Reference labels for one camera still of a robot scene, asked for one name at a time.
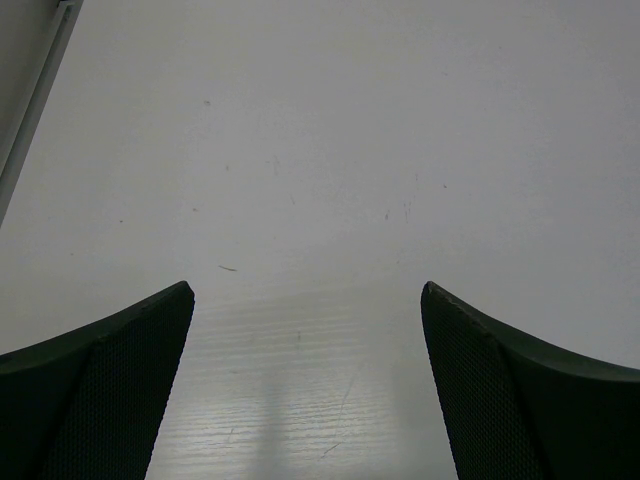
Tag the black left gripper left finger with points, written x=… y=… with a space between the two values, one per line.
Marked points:
x=88 y=404

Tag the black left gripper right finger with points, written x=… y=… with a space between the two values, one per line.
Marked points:
x=517 y=407

